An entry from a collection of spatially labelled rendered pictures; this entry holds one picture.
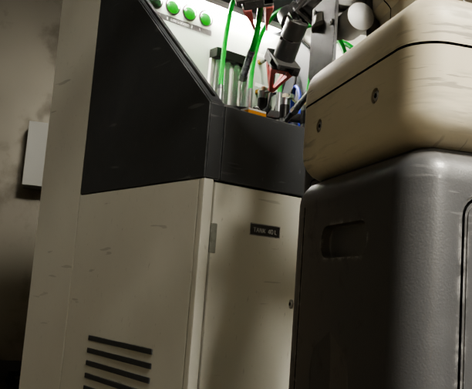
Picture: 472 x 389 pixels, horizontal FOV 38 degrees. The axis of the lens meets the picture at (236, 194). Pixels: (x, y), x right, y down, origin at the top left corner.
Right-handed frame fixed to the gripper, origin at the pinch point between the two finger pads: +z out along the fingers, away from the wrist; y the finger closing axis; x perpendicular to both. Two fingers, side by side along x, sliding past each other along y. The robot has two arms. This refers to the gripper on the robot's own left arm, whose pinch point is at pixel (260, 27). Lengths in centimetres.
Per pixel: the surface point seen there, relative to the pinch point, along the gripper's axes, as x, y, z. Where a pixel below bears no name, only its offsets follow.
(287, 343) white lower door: 61, 6, 45
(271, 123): 29.5, 1.9, 8.7
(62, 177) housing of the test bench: -3, 62, 37
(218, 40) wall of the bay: -38.9, 11.3, 20.6
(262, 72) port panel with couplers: -40, -1, 35
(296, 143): 29.2, -3.2, 15.5
